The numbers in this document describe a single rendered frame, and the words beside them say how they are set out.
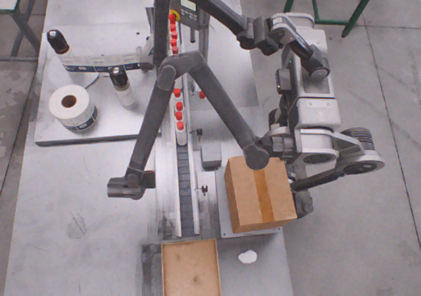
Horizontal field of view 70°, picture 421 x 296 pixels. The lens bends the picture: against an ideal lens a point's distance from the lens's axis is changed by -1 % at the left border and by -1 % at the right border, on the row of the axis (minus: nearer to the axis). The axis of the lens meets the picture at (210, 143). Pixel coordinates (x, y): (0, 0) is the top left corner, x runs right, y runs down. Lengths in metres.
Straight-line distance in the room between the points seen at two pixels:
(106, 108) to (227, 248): 0.99
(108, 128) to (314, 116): 1.11
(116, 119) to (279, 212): 0.99
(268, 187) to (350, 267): 1.43
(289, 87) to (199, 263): 0.91
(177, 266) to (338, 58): 2.55
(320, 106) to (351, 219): 1.73
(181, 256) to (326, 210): 1.42
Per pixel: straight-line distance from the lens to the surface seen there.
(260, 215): 1.29
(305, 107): 1.03
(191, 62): 0.86
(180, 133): 1.47
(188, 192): 1.53
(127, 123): 1.71
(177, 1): 1.44
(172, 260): 1.54
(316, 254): 2.52
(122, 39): 2.05
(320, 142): 1.02
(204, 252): 1.53
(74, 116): 1.64
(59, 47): 1.80
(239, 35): 1.23
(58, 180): 1.76
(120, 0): 2.37
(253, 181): 1.32
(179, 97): 1.55
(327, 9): 3.77
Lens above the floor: 2.37
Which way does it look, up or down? 67 degrees down
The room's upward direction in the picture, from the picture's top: 5 degrees clockwise
